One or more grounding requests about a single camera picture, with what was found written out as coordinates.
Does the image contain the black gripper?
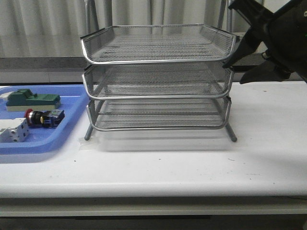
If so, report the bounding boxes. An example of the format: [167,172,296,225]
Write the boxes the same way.
[223,0,307,84]

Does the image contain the red emergency stop push button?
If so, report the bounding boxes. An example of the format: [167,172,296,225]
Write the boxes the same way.
[24,109,65,128]

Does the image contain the grey metal rack frame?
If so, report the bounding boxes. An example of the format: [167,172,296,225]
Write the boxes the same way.
[83,0,238,142]

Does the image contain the blue plastic tray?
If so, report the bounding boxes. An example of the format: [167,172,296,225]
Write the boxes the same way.
[0,84,89,155]

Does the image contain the mesh tray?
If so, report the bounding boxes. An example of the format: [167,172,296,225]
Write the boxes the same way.
[83,61,234,100]
[81,24,237,65]
[86,97,231,131]

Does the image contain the green and beige switch block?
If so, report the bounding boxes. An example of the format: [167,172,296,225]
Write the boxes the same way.
[6,89,61,112]

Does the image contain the white circuit breaker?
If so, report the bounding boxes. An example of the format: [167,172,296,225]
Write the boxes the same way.
[0,118,29,143]

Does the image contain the white curtain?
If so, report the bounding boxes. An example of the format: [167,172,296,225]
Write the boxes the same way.
[0,0,307,36]

